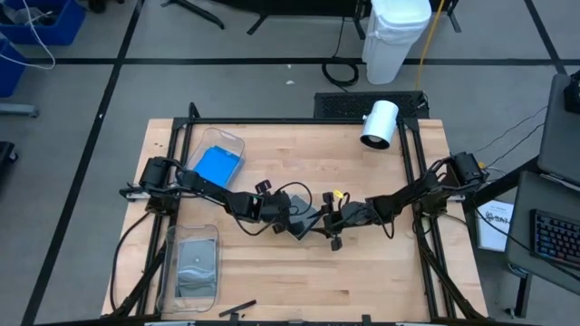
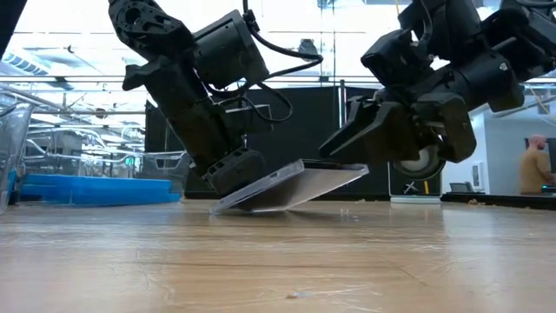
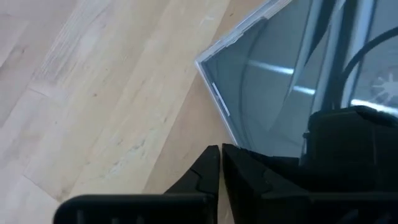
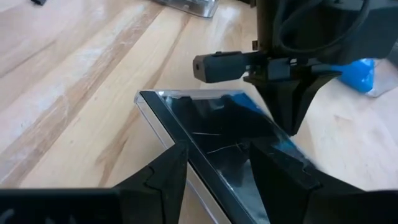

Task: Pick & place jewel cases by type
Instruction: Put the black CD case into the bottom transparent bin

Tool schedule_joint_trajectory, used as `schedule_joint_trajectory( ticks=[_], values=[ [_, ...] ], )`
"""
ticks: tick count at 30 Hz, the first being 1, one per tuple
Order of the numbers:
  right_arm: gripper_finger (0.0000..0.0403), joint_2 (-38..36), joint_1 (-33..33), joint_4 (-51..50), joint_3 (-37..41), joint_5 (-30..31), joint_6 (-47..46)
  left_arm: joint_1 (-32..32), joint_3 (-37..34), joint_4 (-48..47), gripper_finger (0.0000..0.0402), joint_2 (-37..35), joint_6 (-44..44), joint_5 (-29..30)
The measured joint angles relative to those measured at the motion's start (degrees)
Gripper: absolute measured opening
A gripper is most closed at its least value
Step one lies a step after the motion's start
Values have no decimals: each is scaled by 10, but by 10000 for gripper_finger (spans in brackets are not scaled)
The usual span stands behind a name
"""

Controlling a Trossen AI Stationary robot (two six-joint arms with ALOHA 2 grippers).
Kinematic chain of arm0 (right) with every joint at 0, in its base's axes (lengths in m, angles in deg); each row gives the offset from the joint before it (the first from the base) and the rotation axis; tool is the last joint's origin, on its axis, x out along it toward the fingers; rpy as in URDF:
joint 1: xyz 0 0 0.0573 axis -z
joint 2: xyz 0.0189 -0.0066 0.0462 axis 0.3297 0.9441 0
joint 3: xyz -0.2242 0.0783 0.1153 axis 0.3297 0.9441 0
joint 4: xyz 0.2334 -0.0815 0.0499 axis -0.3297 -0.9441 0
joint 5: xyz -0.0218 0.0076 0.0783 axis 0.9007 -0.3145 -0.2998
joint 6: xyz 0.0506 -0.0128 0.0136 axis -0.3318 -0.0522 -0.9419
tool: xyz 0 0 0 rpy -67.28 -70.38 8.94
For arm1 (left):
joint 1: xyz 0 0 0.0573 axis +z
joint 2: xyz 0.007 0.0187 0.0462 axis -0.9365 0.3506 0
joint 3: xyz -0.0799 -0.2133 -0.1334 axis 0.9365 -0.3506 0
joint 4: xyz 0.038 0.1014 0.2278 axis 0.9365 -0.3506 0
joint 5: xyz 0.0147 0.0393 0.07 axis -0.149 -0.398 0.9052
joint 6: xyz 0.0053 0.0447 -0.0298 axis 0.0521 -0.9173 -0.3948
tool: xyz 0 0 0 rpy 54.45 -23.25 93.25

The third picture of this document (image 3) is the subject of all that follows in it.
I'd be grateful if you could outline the clear black-tray CD jewel case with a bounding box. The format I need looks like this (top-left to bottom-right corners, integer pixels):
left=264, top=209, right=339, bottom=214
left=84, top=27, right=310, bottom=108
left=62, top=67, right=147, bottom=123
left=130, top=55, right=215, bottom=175
left=194, top=0, right=398, bottom=159

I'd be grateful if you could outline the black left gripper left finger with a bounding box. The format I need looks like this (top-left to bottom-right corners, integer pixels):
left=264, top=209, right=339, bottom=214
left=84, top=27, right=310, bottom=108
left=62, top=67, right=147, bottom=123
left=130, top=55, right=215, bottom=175
left=164, top=144, right=221, bottom=224

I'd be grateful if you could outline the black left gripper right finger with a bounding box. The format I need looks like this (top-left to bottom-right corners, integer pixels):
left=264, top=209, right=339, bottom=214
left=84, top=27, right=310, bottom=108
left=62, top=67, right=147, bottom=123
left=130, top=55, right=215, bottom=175
left=221, top=142, right=398, bottom=224

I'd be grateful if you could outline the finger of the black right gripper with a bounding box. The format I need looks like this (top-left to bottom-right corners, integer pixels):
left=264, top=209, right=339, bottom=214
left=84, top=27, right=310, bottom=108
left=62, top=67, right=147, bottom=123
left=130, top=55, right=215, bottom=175
left=300, top=105, right=398, bottom=194

